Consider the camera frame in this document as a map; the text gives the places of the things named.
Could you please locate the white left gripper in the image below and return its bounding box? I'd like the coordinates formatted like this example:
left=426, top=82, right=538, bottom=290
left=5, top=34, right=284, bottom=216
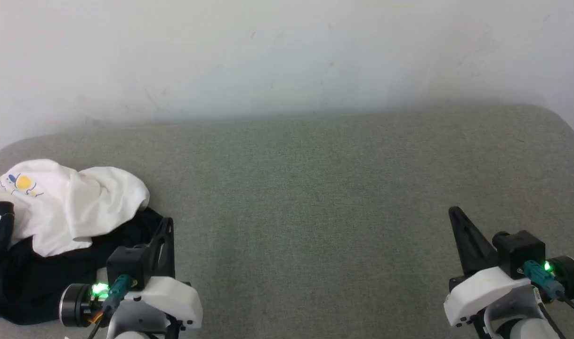
left=96, top=217, right=203, bottom=331

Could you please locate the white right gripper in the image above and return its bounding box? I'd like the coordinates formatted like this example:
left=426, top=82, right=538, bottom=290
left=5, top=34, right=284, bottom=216
left=443, top=206, right=533, bottom=328

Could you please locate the white shirt with dark sleeves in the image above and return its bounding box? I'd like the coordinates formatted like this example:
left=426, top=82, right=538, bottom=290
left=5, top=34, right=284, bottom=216
left=0, top=159, right=165, bottom=326

